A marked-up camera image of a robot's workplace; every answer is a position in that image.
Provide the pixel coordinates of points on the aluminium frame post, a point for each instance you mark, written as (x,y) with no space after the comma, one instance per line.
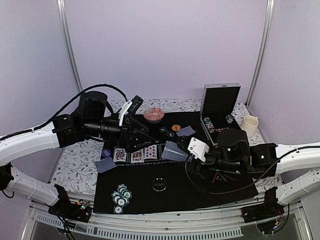
(62,13)
(270,4)

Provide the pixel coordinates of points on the blue green chip stack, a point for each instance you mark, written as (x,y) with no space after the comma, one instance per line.
(122,195)

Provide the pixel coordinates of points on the queen face up card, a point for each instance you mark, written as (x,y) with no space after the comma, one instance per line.
(119,155)

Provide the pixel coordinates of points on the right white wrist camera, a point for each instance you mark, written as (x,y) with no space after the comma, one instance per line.
(198,149)

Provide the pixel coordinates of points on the black 100 poker chip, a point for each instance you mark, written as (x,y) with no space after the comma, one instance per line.
(163,130)

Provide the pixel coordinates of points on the blue white poker chip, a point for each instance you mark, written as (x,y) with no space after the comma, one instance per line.
(118,209)

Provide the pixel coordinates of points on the orange big blind button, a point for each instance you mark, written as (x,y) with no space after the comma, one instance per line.
(176,127)

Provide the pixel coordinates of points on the clear dealer button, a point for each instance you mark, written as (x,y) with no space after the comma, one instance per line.
(159,184)

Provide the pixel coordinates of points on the dealt blue card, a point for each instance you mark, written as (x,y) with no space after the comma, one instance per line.
(186,131)
(104,165)

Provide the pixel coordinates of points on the poker chip row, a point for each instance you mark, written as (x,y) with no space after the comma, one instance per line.
(229,119)
(209,125)

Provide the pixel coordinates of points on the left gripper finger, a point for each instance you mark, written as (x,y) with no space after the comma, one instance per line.
(137,128)
(134,146)

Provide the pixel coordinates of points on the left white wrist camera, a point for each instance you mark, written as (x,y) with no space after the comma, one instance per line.
(129,108)

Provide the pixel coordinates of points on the right poker chip row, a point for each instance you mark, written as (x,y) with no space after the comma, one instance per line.
(229,119)

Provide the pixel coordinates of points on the aluminium poker chip case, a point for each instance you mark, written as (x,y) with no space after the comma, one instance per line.
(218,101)

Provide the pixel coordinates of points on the red black triangle card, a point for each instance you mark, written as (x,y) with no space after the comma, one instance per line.
(218,178)

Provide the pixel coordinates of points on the patterned small bowl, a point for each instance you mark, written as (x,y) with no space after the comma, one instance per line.
(154,115)

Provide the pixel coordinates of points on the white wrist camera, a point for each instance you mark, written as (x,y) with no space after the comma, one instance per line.
(129,108)
(198,149)

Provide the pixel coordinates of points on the black poker mat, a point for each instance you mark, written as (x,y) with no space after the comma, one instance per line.
(181,194)

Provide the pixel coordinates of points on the king face up card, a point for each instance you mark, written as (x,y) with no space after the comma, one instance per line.
(137,157)

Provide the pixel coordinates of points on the front aluminium rail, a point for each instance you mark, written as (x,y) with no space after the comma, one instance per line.
(223,222)

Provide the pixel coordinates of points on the left poker chip row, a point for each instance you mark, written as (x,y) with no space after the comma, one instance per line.
(209,125)

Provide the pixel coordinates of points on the right aluminium frame post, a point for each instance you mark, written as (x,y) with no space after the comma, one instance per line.
(270,4)

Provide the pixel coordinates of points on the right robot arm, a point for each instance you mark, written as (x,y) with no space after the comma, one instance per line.
(233,155)

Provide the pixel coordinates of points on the cream ceramic mug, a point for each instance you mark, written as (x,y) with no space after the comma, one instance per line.
(249,124)

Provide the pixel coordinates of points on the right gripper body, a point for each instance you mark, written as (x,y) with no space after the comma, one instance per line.
(197,169)

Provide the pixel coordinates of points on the black poker chip stack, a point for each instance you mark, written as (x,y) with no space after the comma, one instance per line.
(170,134)

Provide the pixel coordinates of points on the blue playing card deck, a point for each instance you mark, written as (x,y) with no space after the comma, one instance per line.
(172,152)

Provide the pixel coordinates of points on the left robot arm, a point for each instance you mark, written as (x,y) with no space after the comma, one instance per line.
(93,119)

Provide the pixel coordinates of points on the left aluminium frame post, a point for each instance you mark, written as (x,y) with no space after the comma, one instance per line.
(62,13)

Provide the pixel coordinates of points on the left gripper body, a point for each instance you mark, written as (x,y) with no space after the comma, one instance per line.
(123,141)

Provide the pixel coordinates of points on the purple small blind button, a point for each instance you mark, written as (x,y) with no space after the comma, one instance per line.
(106,153)

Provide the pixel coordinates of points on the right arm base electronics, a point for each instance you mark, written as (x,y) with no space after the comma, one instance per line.
(266,210)

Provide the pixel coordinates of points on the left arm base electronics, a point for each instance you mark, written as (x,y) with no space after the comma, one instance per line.
(79,211)

